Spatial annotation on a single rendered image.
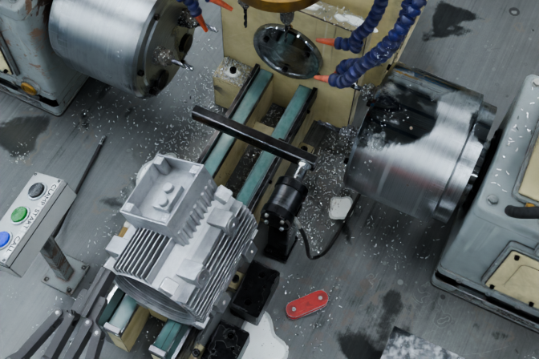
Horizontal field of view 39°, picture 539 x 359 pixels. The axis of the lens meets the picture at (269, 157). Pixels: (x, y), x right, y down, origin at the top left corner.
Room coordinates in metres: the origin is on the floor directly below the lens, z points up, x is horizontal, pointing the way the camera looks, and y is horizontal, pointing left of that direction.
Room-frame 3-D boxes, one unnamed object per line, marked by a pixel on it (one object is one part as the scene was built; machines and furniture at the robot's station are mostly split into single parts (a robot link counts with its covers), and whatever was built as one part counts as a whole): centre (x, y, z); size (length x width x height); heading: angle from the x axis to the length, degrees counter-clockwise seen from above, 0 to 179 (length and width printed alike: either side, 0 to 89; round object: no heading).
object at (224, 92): (0.91, 0.08, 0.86); 0.07 x 0.06 x 0.12; 66
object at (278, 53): (0.89, -0.03, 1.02); 0.15 x 0.02 x 0.15; 66
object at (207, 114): (0.69, 0.03, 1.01); 0.26 x 0.04 x 0.03; 66
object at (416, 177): (0.67, -0.29, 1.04); 0.41 x 0.25 x 0.25; 66
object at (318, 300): (0.44, -0.08, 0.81); 0.09 x 0.03 x 0.02; 116
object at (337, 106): (0.94, -0.05, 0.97); 0.30 x 0.11 x 0.34; 66
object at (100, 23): (0.95, 0.33, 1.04); 0.37 x 0.25 x 0.25; 66
